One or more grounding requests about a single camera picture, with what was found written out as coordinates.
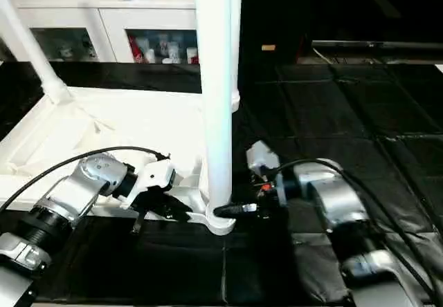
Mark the white plastic table top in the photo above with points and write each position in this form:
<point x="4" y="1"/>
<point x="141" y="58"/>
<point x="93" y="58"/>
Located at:
<point x="121" y="123"/>

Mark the white plastic table leg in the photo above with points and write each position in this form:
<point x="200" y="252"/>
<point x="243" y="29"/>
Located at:
<point x="235" y="27"/>
<point x="31" y="44"/>
<point x="212" y="79"/>

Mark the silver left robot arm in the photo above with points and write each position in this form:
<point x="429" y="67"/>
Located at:
<point x="90" y="179"/>

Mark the black mat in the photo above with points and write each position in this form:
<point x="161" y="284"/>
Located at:
<point x="225" y="262"/>

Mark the red and white bottle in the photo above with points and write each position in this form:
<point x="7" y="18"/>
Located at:
<point x="135" y="49"/>

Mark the yellow label sticker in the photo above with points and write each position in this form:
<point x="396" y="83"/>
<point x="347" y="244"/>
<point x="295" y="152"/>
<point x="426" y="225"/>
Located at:
<point x="269" y="47"/>

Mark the long black bar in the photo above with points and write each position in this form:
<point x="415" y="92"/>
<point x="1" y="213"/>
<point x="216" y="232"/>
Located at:
<point x="380" y="45"/>

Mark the white cabinet with glass doors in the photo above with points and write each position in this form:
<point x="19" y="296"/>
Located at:
<point x="104" y="9"/>

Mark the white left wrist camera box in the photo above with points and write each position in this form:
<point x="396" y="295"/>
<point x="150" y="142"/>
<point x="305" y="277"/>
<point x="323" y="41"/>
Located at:
<point x="155" y="177"/>

